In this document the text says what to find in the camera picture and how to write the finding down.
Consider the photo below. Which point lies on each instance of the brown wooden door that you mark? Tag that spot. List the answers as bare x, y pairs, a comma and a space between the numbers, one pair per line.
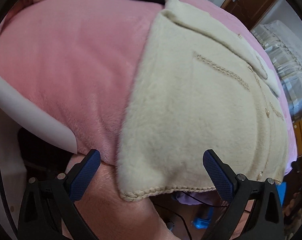
249, 12

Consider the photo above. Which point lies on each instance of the pink bed blanket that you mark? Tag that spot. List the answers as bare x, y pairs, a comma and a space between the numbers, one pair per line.
77, 60

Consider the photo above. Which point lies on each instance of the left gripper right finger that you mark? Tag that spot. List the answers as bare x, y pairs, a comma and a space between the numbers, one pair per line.
222, 176

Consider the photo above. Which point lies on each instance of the cream fuzzy cardigan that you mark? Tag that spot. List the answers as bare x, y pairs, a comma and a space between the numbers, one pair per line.
200, 86

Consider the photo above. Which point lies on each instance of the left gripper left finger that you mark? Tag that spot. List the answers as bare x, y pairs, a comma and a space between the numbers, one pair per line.
81, 174

